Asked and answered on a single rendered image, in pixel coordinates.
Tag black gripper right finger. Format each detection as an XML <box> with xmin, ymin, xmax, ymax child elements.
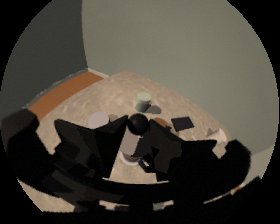
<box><xmin>149</xmin><ymin>118</ymin><xmax>217</xmax><ymax>182</ymax></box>

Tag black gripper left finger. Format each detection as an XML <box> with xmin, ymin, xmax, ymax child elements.
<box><xmin>54</xmin><ymin>116</ymin><xmax>129</xmax><ymax>178</ymax></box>

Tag cream cylinder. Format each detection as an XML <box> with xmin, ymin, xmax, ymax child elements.
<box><xmin>206</xmin><ymin>128</ymin><xmax>226</xmax><ymax>147</ymax></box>

